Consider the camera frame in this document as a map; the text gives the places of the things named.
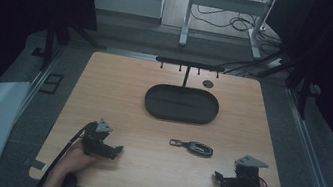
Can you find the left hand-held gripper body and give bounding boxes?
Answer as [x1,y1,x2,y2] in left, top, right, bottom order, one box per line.
[78,115,119,161]

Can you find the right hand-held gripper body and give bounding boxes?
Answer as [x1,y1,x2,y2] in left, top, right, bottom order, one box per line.
[230,152,271,187]

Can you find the black car key with strap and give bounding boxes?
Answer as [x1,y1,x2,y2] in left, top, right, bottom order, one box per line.
[167,137,216,160]

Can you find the black key rack with tray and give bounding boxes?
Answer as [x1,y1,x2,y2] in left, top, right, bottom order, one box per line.
[141,54,227,129]

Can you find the person's left hand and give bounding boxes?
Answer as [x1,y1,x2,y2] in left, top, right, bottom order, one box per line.
[60,137,105,181]

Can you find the grey tape strip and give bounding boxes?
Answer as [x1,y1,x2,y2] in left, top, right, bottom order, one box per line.
[23,157,50,173]

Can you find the round black table grommet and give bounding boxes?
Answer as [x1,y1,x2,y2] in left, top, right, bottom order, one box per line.
[201,78,216,90]

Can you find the black metal stand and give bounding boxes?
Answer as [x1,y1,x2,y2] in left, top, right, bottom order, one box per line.
[246,43,328,123]
[29,13,111,81]

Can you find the black floor cables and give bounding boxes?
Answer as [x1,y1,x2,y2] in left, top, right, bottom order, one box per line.
[186,0,290,49]

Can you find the white desk frame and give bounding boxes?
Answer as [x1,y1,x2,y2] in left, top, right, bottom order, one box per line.
[177,0,278,62]

